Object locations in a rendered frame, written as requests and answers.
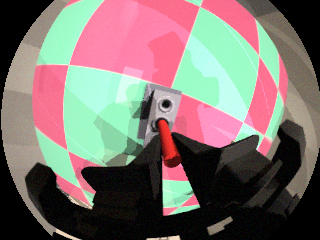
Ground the red peg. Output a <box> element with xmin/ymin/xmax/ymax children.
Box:
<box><xmin>157</xmin><ymin>120</ymin><xmax>181</xmax><ymax>168</ymax></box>

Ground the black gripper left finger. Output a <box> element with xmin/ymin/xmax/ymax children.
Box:
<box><xmin>81</xmin><ymin>133</ymin><xmax>163</xmax><ymax>217</ymax></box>

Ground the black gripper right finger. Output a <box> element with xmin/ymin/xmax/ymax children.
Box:
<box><xmin>172</xmin><ymin>131</ymin><xmax>260</xmax><ymax>207</ymax></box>

